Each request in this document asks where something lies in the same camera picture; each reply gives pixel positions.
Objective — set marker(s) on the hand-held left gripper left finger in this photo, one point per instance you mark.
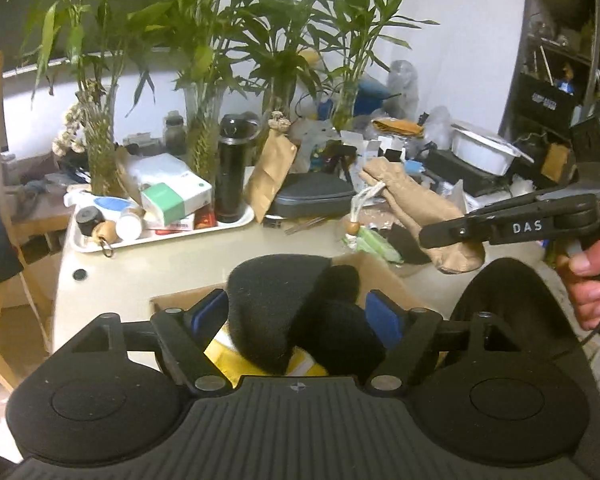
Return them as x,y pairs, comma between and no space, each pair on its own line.
210,312

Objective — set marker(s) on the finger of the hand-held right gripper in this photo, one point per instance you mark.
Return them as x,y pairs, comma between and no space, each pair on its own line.
460,232

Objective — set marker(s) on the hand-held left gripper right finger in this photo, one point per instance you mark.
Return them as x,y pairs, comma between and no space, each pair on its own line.
382,317

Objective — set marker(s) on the cardboard box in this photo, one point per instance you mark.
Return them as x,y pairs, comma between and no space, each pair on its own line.
180,302

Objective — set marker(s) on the black foam pad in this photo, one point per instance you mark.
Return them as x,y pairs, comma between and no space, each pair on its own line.
270,305
345,330

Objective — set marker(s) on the yellow wipes pack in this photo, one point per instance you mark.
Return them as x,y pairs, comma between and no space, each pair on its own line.
220,355

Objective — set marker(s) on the person's right hand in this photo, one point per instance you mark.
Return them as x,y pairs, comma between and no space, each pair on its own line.
595,290

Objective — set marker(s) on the dark flat box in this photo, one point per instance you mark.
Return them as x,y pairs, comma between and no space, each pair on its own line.
455,175

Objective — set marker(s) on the green packets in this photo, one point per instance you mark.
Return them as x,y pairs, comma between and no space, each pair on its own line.
377,242

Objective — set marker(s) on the white food container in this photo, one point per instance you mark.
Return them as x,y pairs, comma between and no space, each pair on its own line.
480,152

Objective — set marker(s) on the red flat box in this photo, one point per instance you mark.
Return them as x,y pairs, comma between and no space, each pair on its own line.
205,220

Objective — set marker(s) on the white plastic tray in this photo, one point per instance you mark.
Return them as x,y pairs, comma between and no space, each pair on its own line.
150,241

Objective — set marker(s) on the yellow white flat box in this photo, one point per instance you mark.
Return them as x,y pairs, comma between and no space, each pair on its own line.
155,223

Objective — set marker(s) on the white-lidded bottle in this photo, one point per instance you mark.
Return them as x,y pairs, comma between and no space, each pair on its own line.
128,227

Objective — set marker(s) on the green white tissue box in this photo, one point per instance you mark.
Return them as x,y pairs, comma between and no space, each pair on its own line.
175,200

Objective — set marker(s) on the yellow cloth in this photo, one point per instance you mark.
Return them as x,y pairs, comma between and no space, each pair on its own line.
397,127

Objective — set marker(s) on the black shelf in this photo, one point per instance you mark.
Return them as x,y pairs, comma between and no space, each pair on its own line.
545,100

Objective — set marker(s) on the tan pouch with carabiner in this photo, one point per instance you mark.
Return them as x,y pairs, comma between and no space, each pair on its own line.
105,231

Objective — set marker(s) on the black round button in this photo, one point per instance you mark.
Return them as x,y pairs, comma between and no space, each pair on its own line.
80,274

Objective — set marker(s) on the black thermos bottle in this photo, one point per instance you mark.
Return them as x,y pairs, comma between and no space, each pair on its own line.
230,175

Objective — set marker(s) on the grey zip case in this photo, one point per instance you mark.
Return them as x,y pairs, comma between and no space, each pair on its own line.
310,195

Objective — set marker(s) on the white spray bottle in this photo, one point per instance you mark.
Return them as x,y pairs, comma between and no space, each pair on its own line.
112,204

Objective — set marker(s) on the black round device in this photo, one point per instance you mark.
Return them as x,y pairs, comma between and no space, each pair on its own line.
89,217

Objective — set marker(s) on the large brown paper bag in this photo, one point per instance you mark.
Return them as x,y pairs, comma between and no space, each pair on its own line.
270,170

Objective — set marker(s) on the white plastic bag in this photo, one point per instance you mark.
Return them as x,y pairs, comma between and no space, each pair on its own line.
155,167

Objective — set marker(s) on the clear plastic bag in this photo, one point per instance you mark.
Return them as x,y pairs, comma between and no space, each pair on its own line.
405,85

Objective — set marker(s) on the small brown paper bag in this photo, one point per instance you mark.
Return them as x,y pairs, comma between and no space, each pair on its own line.
125,170

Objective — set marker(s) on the wide glass vase with bamboo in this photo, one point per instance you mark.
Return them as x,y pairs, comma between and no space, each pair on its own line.
202,145

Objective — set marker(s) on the slim glass vase with bamboo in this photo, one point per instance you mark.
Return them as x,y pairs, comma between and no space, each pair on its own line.
345,110

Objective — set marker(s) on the blue plastic bag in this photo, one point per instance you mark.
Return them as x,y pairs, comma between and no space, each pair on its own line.
375,87

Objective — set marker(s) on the dark jar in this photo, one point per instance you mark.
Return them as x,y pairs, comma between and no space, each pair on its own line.
175,135

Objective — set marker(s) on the glass vase with white flowers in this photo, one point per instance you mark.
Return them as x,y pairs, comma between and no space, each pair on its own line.
100,160

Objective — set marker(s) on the wooden side table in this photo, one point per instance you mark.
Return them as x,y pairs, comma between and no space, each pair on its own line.
45,210

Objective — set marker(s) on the dried flower bunch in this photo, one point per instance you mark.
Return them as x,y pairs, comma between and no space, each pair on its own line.
279,121

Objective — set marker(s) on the small glass vase with bamboo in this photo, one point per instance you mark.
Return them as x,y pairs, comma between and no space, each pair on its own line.
280,95

